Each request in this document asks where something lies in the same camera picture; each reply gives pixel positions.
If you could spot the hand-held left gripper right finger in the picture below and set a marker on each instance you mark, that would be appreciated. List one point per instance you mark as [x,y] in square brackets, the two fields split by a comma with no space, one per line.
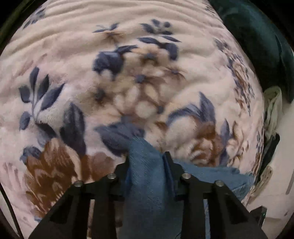
[171,172]

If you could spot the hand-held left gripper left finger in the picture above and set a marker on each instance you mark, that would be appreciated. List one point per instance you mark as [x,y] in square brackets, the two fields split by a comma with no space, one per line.
[121,174]

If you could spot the blue denim pants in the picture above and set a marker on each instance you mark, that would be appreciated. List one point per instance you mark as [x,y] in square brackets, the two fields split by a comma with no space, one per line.
[144,183]

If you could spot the white folded cloth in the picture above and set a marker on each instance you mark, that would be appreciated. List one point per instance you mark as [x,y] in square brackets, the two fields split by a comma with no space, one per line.
[263,181]

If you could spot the white bed headboard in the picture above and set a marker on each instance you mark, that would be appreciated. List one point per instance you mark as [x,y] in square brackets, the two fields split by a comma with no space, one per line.
[280,183]

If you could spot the dark folded cloth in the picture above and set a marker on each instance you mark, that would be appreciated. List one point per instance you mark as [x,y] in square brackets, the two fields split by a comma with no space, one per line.
[268,156]

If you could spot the floral bed blanket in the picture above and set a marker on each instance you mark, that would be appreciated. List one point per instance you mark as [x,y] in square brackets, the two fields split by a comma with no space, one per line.
[137,69]

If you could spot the light green folded cloth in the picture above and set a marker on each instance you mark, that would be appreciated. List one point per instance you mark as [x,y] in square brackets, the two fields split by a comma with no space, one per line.
[273,108]

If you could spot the large dark teal pillow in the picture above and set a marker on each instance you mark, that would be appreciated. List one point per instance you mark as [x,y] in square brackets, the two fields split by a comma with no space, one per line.
[252,34]

